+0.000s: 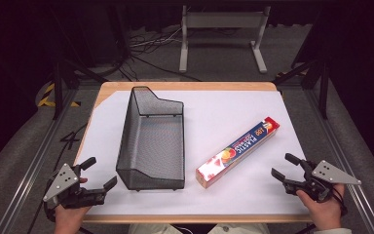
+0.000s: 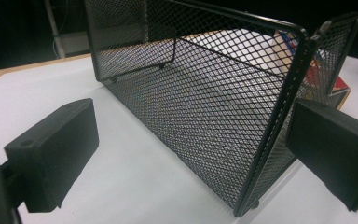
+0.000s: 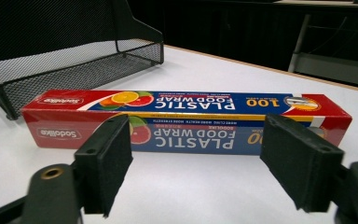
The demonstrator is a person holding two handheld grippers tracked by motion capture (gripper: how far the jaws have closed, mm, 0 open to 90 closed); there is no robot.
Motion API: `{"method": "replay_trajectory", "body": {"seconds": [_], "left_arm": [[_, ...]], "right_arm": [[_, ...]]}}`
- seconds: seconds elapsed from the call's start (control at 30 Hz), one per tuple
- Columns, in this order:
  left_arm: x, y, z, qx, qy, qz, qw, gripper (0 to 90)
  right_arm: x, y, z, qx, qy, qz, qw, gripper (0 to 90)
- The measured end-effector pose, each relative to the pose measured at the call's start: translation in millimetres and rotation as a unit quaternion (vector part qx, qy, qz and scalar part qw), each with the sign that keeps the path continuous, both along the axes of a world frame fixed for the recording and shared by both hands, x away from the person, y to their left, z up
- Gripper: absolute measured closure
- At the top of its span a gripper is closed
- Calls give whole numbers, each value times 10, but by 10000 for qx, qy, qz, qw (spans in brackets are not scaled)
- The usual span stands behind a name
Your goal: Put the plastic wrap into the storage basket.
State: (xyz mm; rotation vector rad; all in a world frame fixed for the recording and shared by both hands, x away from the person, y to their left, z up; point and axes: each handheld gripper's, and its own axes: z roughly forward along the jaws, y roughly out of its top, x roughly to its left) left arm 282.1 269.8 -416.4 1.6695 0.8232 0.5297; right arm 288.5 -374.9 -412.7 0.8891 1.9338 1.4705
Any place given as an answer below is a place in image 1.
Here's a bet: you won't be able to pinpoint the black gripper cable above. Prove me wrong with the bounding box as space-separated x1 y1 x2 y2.
330 185 349 217
26 194 58 234

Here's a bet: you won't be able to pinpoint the black tripod stand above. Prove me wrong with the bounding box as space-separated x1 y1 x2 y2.
50 58 109 120
273 58 331 120

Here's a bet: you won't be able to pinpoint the person's right hand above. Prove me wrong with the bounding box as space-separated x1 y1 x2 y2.
295 183 346 232

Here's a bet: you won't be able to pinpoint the black floor cable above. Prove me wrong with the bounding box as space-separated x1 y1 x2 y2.
130 54 203 83

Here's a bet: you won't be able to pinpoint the aluminium floor rail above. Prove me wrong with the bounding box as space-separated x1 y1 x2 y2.
0 88 80 234
304 89 374 234

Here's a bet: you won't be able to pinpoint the person's left hand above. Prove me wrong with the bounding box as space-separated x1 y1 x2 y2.
54 176 93 233

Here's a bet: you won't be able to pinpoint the black tape floor mark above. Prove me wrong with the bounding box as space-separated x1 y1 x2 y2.
59 129 81 151

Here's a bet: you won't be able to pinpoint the white floor cables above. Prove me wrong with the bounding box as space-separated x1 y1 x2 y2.
129 27 184 50

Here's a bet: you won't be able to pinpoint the black wire mesh basket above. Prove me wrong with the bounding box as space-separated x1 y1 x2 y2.
115 86 186 192

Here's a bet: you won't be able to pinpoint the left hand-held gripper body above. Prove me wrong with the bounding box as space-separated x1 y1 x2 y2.
42 163 108 210

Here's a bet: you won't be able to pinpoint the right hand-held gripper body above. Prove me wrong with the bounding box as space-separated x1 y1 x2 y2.
281 159 362 203

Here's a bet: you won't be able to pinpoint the grey metal stand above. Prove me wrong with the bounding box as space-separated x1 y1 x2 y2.
178 4 272 74

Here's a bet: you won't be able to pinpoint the long plastic wrap box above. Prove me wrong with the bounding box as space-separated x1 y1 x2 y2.
195 116 281 189

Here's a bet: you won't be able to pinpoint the yellow black hazard tape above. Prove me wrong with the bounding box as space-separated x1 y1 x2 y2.
37 82 81 108

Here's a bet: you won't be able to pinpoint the white table mat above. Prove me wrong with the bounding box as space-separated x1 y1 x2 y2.
74 90 311 216

